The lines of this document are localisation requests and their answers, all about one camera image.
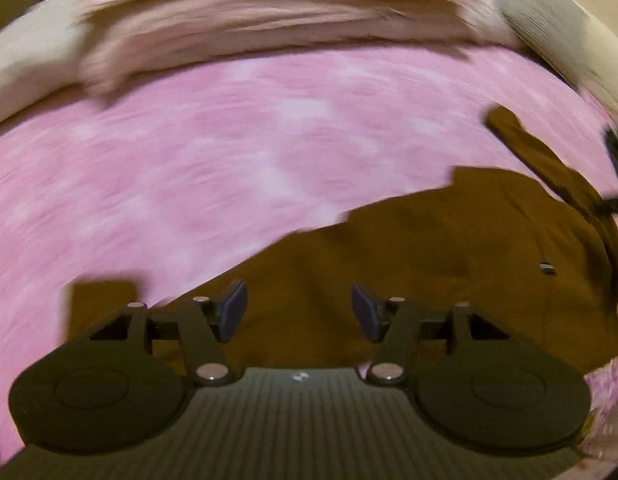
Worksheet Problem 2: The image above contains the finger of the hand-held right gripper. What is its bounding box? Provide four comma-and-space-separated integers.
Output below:
595, 127, 618, 217

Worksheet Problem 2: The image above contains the cream cloth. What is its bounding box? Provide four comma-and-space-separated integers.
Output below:
0, 0, 92, 128

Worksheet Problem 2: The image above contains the grey ribbed cloth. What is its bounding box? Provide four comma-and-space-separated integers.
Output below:
496, 0, 618, 116

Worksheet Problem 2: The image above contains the beige quilted pillow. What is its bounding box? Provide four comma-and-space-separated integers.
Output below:
76, 0, 522, 98

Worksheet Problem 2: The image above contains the pink patterned blanket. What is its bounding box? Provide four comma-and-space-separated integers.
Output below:
0, 42, 618, 466

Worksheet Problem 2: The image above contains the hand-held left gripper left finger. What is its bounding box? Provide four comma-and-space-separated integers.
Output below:
90, 280, 248, 387

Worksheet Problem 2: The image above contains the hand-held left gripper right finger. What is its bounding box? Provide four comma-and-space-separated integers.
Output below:
352, 282, 510, 387

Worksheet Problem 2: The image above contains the brown garment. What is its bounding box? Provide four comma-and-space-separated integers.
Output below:
69, 105, 618, 377

